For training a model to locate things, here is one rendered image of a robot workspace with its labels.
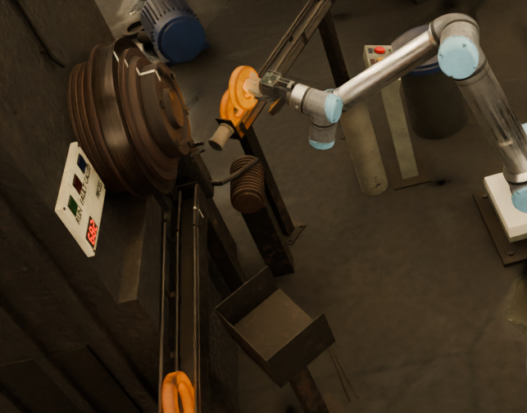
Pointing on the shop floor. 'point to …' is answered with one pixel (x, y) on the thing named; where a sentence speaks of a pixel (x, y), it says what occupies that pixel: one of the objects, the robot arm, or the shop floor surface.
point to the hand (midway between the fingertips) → (243, 83)
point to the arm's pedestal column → (515, 252)
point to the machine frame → (6, 126)
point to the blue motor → (173, 30)
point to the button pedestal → (399, 132)
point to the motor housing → (260, 216)
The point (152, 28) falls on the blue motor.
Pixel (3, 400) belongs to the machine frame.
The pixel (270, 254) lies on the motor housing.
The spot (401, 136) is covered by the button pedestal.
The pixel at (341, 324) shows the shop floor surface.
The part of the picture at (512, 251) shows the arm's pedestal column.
